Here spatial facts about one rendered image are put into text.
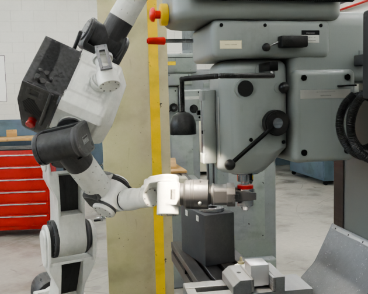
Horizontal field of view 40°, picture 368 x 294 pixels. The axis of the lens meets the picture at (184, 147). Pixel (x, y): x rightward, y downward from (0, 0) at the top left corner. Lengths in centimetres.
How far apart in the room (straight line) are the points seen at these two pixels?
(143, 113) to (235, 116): 181
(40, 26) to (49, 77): 896
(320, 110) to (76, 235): 101
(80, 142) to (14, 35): 911
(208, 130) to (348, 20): 49
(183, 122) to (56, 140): 38
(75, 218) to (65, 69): 59
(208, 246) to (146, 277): 155
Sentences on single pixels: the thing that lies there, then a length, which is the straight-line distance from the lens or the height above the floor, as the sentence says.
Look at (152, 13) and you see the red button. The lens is 142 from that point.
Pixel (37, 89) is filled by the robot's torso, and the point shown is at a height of 157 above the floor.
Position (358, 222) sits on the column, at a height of 113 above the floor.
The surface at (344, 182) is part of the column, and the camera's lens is 174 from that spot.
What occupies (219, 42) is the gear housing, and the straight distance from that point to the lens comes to 134.
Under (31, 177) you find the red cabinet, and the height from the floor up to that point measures 68.
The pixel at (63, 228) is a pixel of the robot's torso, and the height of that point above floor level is 106.
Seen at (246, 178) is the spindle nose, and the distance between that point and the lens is 148.
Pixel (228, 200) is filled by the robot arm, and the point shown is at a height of 123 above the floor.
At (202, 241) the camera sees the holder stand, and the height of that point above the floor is 101.
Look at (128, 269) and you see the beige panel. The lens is 331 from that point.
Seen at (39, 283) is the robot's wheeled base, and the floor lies 74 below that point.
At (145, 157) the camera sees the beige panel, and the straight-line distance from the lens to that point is 317.
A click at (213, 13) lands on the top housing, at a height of 174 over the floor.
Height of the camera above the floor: 153
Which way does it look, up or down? 6 degrees down
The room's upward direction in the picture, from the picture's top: 1 degrees counter-clockwise
